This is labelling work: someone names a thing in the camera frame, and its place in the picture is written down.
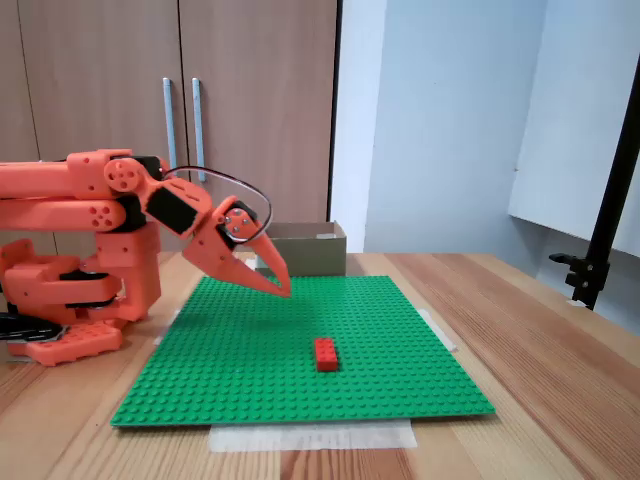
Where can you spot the red lego block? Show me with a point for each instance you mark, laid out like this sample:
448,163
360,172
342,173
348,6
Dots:
326,355

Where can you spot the brown cardboard box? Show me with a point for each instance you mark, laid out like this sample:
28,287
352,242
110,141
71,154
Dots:
310,255

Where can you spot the green lego baseplate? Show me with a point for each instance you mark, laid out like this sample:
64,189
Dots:
225,375

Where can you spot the short translucent tape strip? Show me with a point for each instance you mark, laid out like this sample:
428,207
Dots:
165,330

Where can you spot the brown wooden cabinet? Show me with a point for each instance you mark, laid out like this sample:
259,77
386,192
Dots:
250,75

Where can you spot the wide translucent tape strip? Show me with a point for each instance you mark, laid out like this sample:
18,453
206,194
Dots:
310,436

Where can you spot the long narrow translucent tape strip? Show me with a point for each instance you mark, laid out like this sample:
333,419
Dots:
442,332

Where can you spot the small white tape piece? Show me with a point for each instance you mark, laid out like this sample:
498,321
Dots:
577,304

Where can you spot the black stand pole with clamp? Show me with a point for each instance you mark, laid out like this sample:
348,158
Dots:
607,215

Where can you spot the white wall panel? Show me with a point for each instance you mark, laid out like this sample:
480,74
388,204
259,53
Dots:
560,125

